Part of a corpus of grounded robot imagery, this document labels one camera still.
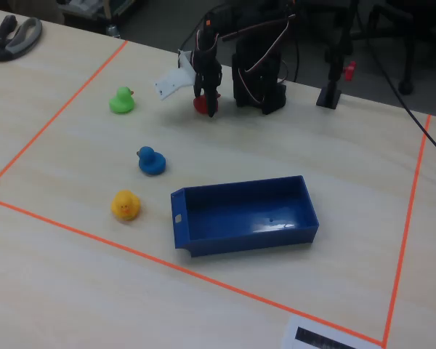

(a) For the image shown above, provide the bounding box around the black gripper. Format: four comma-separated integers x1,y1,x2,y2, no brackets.
192,34,223,118

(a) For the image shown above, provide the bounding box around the red rubber duck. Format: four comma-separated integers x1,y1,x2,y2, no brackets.
193,92,222,116

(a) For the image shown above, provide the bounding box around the green rubber duck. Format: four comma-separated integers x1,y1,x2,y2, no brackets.
108,86,136,115

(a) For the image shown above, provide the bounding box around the blue rubber duck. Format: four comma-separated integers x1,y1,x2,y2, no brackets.
136,145,167,177

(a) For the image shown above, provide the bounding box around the blue plastic box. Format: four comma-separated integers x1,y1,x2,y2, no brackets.
170,174,320,258

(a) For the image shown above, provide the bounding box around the yellow rubber duck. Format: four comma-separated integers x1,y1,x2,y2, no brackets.
110,189,142,222

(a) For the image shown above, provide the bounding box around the orange tape strip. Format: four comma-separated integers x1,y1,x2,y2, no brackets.
381,114,432,348
0,39,129,193
0,195,386,346

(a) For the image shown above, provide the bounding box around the black grey hand clamp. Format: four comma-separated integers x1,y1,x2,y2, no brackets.
0,15,44,62

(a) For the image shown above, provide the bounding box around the black office chair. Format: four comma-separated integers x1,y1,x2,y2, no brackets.
355,0,424,96

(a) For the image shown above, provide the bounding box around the white paper label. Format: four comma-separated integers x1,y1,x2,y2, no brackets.
281,314,384,349

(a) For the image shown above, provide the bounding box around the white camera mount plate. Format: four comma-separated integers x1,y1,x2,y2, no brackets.
154,49,197,101

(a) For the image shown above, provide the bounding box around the black camera cable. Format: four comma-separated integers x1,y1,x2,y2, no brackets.
179,20,208,52

